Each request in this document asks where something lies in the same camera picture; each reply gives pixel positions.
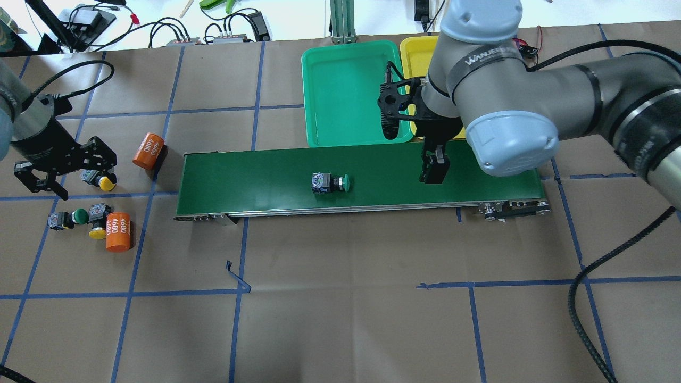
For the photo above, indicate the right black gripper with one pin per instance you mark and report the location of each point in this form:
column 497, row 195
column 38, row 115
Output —
column 439, row 127

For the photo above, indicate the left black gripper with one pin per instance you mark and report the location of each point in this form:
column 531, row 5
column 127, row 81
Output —
column 43, row 143

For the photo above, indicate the yellow push button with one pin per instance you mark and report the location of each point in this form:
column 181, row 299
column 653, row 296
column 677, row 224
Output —
column 97, row 218
column 106, row 181

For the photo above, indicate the green push button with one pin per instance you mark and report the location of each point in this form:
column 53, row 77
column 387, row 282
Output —
column 326, row 183
column 62, row 220

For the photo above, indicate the orange cylinder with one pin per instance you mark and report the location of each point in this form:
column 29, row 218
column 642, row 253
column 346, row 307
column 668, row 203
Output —
column 117, row 232
column 149, row 151

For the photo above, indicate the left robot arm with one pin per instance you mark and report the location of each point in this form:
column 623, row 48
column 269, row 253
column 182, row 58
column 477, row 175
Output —
column 30, row 126

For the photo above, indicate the green plastic tray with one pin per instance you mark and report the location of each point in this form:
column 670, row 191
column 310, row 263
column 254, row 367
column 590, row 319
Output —
column 340, row 89

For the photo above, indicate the green conveyor belt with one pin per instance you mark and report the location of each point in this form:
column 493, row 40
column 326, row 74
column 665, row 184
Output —
column 231, row 185

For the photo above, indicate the black power adapter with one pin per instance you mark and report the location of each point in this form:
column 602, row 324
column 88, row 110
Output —
column 261, row 32

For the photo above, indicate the aluminium frame post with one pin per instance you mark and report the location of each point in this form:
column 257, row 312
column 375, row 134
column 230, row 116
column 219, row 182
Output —
column 342, row 22

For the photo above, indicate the green handled reach tool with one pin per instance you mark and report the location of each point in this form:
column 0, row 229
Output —
column 229, row 6

